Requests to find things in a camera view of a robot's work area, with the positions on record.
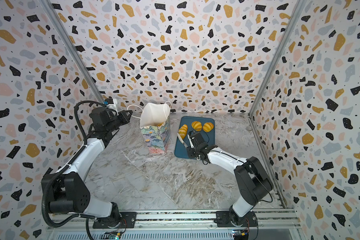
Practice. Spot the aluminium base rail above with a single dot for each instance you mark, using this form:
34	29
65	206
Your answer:
260	224

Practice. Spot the shell shaped striped bun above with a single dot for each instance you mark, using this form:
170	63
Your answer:
208	127

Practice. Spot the left aluminium corner post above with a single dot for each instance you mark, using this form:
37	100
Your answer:
53	16

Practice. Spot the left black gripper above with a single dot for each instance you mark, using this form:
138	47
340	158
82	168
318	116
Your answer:
125	119

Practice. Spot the aluminium corner post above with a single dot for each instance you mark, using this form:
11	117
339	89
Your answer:
278	54
53	16

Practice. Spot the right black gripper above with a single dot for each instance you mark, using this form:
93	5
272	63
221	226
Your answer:
192	143

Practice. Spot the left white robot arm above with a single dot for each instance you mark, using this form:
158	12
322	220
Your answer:
65	194

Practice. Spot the teal plastic tray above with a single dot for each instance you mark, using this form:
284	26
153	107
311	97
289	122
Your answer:
180	149

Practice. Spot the right aluminium corner post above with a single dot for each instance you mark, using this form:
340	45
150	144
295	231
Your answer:
278	54

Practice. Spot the white floral paper bag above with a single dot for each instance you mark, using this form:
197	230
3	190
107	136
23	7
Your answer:
155	126

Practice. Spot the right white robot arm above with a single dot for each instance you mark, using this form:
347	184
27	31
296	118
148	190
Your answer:
252	179

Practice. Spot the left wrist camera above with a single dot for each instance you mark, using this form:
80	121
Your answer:
111	103

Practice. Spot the round striped bun behind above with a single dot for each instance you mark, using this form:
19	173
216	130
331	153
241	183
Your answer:
197	126

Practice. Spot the small striped croissant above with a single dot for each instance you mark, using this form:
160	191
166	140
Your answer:
183	130

